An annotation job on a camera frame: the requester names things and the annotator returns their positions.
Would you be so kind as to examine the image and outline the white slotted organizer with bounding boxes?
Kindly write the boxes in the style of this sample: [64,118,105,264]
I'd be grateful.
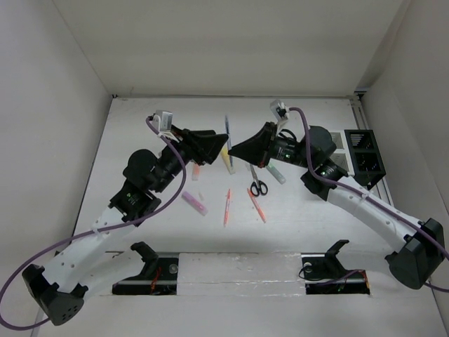
[330,130,354,176]

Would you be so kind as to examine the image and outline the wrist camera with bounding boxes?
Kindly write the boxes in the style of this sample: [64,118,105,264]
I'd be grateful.
[152,110,173,136]
[269,99,290,129]

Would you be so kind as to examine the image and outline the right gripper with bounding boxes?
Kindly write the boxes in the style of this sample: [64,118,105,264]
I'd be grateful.
[229,121,314,170]

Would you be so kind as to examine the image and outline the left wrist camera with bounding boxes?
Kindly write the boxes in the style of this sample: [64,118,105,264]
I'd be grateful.
[152,110,173,136]

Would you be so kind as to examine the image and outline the black slotted organizer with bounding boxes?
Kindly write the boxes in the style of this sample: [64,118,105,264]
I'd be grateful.
[344,129,386,190]

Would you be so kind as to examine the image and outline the black handled scissors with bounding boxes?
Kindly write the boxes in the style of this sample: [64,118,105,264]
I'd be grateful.
[250,165,268,197]

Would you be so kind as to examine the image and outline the yellow highlighter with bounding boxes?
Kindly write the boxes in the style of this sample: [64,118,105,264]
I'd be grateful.
[220,147,235,175]

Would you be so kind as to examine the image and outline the red pen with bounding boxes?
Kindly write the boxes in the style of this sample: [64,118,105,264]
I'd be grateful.
[247,188,267,223]
[223,188,232,227]

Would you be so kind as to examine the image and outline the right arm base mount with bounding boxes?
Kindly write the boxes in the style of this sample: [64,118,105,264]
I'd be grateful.
[298,239,370,295]

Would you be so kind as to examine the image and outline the green highlighter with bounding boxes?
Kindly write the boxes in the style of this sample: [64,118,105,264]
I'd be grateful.
[266,164,286,185]

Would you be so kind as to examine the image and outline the purple highlighter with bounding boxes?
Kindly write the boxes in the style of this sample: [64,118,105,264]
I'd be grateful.
[182,191,208,216]

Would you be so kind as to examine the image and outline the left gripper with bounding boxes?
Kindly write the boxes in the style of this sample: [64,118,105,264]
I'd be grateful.
[152,124,227,193]

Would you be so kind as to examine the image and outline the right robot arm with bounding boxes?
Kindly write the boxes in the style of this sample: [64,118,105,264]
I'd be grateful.
[228,122,448,289]

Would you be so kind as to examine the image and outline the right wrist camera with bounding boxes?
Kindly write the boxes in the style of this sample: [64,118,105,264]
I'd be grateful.
[269,99,290,129]

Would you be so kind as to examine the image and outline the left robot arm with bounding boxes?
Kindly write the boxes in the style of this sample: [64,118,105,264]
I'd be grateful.
[22,126,228,326]

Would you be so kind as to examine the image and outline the orange highlighter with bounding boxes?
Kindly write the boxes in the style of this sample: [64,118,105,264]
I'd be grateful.
[192,164,201,181]

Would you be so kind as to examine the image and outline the blue pen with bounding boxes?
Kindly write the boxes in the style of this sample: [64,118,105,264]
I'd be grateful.
[224,115,232,150]

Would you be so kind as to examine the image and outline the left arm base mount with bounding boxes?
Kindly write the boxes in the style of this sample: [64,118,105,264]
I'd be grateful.
[112,242,179,296]

